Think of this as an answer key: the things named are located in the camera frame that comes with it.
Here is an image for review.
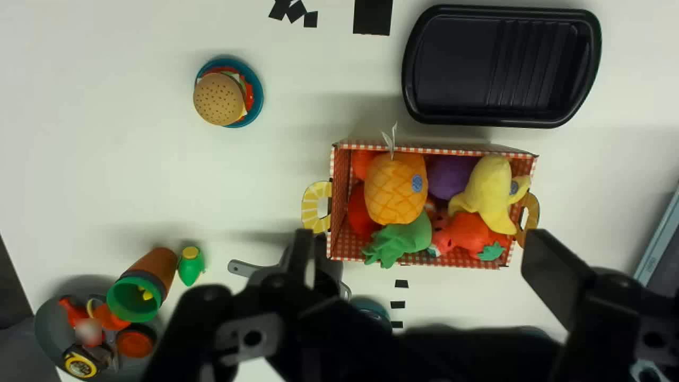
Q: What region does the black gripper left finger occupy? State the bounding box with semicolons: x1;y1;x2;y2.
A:
145;227;348;382

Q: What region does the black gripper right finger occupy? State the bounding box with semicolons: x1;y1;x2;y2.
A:
521;227;679;382

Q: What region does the orange pineapple plush toy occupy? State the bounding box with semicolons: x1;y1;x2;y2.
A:
362;123;435;270

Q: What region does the red checkered cardboard box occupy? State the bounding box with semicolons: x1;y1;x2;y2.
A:
302;139;544;272

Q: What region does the red tomato plush toy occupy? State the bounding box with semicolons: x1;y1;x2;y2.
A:
345;184;379;240

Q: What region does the red-orange strawberry plush toy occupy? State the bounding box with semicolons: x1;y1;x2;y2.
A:
440;211;514;265

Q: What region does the dark grey pot lid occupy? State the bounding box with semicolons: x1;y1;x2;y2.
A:
348;295;394;332

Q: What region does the yellow banana plush toy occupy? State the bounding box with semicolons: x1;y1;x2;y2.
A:
446;155;534;237

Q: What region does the orange-red round plush toy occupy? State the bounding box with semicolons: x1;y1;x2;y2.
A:
350;149;379;183

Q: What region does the green toy corn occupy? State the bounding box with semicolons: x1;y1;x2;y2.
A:
177;242;209;289

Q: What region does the watermelon slice plush toy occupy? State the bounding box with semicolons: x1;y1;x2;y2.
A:
431;229;457;262

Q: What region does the purple plush toy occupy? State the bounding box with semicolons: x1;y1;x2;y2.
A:
426;155;482;202

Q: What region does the teal toy plate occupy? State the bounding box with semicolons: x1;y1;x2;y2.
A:
196;55;266;130

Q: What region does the toy hamburger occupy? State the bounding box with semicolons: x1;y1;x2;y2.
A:
191;66;256;130

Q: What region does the orange toy disc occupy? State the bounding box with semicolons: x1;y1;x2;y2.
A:
116;324;160;361
87;295;135;334

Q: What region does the red toy ketchup bottle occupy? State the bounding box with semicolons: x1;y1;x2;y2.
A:
57;295;109;351

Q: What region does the yellow-rimmed toy can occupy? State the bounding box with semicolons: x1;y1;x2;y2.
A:
60;345;103;382

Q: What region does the grey toy bowl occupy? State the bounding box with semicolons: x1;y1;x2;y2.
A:
32;275;160;382

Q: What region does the light blue flat panel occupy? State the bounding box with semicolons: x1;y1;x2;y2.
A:
631;187;679;287

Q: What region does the black plastic tray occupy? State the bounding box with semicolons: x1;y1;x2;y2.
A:
402;2;605;130

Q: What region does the black pot with grey handle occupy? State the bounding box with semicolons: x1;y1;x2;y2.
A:
225;257;287;280

